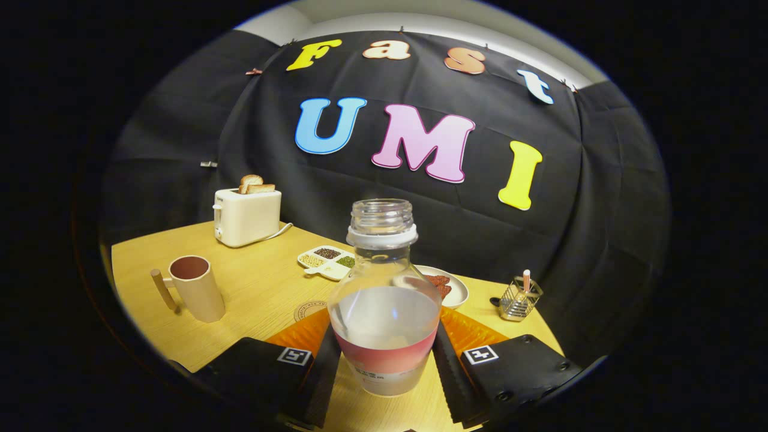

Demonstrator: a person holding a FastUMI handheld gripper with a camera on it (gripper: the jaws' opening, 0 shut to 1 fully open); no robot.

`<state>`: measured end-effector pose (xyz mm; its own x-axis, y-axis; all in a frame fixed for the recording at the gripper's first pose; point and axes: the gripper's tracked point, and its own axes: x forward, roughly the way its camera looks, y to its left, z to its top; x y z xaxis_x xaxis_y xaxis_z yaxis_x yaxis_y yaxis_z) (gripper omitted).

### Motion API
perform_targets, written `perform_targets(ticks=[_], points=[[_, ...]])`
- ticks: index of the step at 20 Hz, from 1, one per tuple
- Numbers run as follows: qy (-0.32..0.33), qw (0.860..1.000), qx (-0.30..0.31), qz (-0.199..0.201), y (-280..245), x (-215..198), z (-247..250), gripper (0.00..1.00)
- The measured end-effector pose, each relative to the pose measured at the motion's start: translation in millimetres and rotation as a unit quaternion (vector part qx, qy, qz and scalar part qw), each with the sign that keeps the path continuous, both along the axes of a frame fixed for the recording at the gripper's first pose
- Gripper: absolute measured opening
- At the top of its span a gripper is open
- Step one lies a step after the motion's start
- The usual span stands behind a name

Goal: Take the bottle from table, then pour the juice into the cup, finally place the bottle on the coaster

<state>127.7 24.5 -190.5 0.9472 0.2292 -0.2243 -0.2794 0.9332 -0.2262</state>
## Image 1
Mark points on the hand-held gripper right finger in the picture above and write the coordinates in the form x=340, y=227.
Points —
x=453, y=378

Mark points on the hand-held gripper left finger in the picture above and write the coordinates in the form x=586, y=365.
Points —
x=318, y=384

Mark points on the round cork coaster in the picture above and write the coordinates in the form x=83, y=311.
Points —
x=309, y=310

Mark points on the clear plastic juice bottle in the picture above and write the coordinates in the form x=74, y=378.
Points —
x=384, y=336

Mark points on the white round plate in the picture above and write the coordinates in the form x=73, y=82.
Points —
x=459, y=291

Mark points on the red meat patty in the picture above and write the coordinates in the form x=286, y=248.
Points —
x=438, y=279
x=445, y=291

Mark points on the wooden table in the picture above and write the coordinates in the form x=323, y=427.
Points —
x=258, y=288

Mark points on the white divided dish with grains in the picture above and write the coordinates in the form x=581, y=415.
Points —
x=327, y=262

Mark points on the orange white stick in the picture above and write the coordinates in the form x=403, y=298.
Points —
x=527, y=279

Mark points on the white toaster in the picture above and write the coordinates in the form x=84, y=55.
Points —
x=249, y=216

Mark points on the toast slice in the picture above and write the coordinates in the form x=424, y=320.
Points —
x=262, y=188
x=251, y=180

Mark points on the black backdrop cloth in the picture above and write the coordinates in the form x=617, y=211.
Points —
x=588, y=210

